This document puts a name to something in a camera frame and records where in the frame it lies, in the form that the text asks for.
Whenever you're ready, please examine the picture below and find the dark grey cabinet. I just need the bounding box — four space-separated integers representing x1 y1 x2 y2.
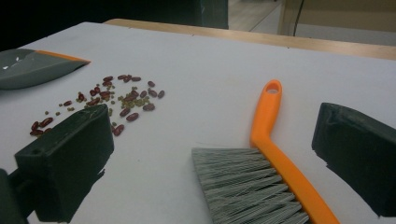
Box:
199 0 230 31

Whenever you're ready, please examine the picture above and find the grey dustpan with orange edge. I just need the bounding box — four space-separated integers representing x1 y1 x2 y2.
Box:
0 48 92 91

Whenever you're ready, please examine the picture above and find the pile of red and green beans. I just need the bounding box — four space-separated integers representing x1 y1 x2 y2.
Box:
29 74 166 138

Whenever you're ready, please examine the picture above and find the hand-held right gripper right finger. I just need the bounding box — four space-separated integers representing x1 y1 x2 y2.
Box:
311 102 396 217

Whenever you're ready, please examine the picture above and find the dark curtain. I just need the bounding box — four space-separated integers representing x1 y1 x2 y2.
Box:
0 0 202 52

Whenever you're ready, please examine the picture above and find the black hanging cable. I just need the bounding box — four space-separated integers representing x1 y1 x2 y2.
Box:
293 0 305 35

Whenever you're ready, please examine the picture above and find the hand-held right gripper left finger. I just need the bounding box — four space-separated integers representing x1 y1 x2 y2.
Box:
13 103 115 224

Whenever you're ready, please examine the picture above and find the light wooden shelf unit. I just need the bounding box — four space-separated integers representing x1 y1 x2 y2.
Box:
276 0 396 47

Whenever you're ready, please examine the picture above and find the orange brush with grey bristles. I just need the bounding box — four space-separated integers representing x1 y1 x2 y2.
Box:
191 78 342 224

